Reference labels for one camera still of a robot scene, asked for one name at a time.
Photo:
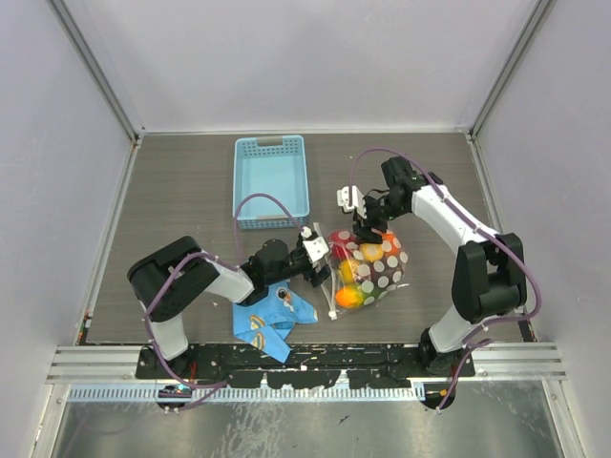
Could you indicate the white slotted cable duct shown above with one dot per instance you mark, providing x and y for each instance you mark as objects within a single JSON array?
[{"x": 148, "y": 393}]

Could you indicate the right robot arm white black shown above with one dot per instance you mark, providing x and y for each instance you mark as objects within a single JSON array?
[{"x": 488, "y": 280}]

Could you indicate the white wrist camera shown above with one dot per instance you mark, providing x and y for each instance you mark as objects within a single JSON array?
[
  {"x": 351, "y": 200},
  {"x": 315, "y": 245}
]

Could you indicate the red fake apple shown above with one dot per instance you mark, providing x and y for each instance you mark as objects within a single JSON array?
[{"x": 342, "y": 244}]

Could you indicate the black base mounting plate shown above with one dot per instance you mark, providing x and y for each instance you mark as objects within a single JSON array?
[{"x": 377, "y": 365}]

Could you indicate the light blue plastic basket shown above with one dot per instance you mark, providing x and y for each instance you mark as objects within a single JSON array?
[{"x": 270, "y": 182}]

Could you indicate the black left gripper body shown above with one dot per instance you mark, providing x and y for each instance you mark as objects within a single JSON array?
[{"x": 296, "y": 264}]

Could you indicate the aluminium frame rail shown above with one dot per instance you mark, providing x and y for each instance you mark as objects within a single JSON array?
[{"x": 94, "y": 364}]

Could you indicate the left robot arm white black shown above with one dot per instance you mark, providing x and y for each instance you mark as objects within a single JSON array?
[{"x": 169, "y": 280}]

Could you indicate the orange fake fruit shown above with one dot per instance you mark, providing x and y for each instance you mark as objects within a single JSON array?
[{"x": 350, "y": 297}]

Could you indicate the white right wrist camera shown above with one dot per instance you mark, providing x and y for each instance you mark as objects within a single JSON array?
[{"x": 351, "y": 200}]

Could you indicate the yellow fake lemon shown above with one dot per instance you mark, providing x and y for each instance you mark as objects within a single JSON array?
[{"x": 371, "y": 252}]

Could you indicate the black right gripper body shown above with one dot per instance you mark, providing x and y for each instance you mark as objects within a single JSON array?
[{"x": 377, "y": 213}]

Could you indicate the clear polka dot zip bag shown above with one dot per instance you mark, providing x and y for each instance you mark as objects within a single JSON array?
[{"x": 375, "y": 279}]

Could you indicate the blue patterned cloth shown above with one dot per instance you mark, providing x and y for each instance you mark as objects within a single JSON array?
[{"x": 266, "y": 323}]

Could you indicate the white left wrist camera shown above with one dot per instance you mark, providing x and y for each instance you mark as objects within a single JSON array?
[{"x": 315, "y": 245}]

